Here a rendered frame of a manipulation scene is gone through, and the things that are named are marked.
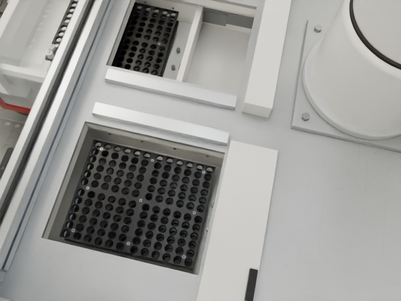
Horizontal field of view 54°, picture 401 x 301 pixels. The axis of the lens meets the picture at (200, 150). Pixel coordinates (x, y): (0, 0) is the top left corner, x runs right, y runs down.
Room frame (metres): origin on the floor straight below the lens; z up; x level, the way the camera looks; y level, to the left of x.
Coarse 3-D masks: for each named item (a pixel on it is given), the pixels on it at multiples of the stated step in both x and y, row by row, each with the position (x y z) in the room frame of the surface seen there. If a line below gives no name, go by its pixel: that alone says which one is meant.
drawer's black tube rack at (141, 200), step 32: (128, 160) 0.23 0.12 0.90; (160, 160) 0.25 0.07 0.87; (96, 192) 0.17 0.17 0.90; (128, 192) 0.17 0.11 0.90; (160, 192) 0.19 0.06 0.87; (192, 192) 0.20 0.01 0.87; (96, 224) 0.11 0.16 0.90; (128, 224) 0.12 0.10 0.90; (160, 224) 0.13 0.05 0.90; (192, 224) 0.13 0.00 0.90; (160, 256) 0.08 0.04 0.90; (192, 256) 0.09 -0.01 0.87
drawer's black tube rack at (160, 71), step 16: (144, 16) 0.54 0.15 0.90; (160, 16) 0.55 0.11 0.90; (176, 16) 0.55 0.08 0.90; (128, 32) 0.50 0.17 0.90; (144, 32) 0.50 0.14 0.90; (160, 32) 0.51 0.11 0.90; (128, 48) 0.46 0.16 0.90; (144, 48) 0.47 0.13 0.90; (160, 48) 0.47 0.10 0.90; (112, 64) 0.42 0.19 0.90; (128, 64) 0.43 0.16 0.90; (144, 64) 0.43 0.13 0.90; (160, 64) 0.43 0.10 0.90
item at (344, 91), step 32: (352, 0) 0.42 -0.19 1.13; (384, 0) 0.36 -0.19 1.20; (320, 32) 0.51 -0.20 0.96; (352, 32) 0.37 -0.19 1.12; (384, 32) 0.34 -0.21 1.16; (320, 64) 0.39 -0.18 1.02; (352, 64) 0.34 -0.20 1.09; (384, 64) 0.33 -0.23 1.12; (320, 96) 0.36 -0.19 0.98; (352, 96) 0.33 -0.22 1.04; (384, 96) 0.31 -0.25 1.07; (320, 128) 0.31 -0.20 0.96; (352, 128) 0.30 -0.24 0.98; (384, 128) 0.31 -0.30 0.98
